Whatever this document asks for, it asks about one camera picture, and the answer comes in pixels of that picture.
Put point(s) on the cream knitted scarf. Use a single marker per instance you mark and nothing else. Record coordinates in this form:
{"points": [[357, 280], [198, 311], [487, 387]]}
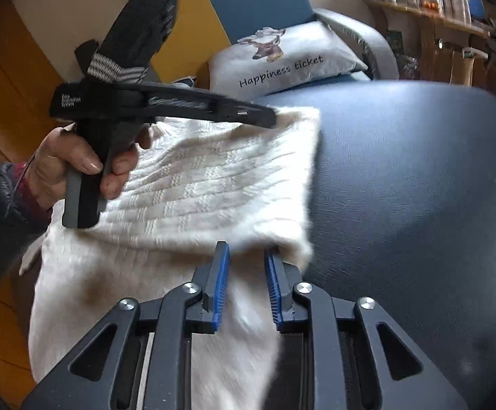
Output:
{"points": [[188, 188]]}

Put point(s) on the grey deer print cushion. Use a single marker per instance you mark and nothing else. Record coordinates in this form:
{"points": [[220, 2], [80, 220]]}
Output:
{"points": [[316, 42]]}

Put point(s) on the beige woven basket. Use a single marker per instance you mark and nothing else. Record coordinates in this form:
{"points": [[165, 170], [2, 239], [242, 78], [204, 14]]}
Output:
{"points": [[461, 68]]}

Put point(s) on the grey yellow blue sofa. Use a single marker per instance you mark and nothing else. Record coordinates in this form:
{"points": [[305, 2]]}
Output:
{"points": [[252, 0]]}

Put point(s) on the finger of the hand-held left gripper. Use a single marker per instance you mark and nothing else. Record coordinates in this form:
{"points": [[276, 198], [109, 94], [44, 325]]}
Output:
{"points": [[248, 115]]}

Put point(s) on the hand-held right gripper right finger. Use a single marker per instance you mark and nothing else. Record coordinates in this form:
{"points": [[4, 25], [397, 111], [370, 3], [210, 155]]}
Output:
{"points": [[273, 290]]}

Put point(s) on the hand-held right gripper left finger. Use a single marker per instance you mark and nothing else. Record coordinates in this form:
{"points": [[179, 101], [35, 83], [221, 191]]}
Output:
{"points": [[221, 290]]}

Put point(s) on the wooden table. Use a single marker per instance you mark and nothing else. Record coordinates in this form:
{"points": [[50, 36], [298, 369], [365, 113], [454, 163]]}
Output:
{"points": [[427, 19]]}

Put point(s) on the person's left hand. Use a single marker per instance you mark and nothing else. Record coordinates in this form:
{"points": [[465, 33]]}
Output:
{"points": [[60, 158]]}

